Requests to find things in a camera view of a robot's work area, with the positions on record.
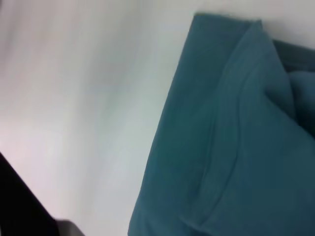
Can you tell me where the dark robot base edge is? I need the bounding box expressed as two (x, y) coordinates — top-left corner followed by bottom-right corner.
(0, 151), (87, 236)

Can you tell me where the teal blue FREE print T-shirt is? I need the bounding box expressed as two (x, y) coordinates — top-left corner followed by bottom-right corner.
(127, 12), (315, 236)

